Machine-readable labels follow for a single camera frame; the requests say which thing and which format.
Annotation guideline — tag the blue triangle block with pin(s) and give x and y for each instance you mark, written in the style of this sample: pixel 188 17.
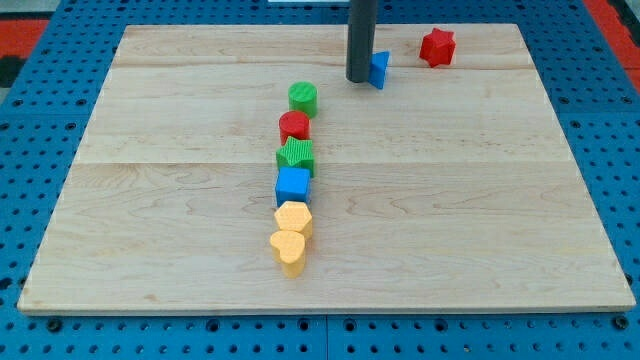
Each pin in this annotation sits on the blue triangle block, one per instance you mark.
pixel 377 70

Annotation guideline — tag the blue cube block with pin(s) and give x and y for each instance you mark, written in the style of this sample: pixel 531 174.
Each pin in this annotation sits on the blue cube block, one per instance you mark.
pixel 292 184

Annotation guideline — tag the green star block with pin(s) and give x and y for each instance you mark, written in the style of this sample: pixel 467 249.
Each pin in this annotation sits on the green star block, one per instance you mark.
pixel 296 153

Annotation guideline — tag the yellow hexagon block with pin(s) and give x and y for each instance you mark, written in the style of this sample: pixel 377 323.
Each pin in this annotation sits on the yellow hexagon block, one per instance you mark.
pixel 295 216

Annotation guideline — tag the red cylinder block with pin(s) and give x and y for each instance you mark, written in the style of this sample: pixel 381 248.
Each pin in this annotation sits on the red cylinder block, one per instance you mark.
pixel 294 124

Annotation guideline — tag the yellow heart block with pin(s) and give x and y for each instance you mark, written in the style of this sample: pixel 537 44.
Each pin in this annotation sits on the yellow heart block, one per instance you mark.
pixel 289 250

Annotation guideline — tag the green cylinder block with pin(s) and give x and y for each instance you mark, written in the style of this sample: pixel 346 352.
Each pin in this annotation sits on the green cylinder block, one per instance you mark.
pixel 302 96

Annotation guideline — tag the light wooden board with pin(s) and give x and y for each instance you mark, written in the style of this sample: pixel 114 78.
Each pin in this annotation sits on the light wooden board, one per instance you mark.
pixel 451 190

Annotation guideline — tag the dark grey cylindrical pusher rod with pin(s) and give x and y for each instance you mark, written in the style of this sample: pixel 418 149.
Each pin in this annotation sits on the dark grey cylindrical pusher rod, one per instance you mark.
pixel 361 32

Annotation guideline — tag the red star block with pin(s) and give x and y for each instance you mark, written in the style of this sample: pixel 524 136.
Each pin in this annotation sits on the red star block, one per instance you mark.
pixel 438 47

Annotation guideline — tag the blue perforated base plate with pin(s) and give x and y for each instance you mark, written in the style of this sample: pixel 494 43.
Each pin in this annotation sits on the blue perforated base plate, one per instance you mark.
pixel 48 106

